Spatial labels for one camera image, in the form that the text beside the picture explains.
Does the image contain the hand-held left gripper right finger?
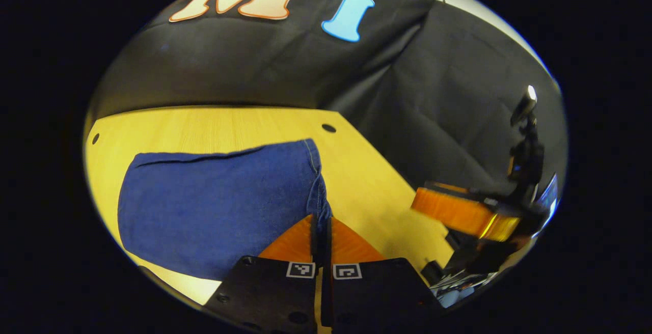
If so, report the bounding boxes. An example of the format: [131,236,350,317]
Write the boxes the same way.
[326,216,444,330]

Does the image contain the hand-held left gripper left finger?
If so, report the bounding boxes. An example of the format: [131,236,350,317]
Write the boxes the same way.
[204,214,321,332]

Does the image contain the blue jeans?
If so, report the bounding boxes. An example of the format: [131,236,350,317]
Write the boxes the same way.
[117,139,333,281]

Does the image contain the black backdrop cloth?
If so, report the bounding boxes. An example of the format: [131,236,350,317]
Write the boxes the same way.
[89,0,568,207]

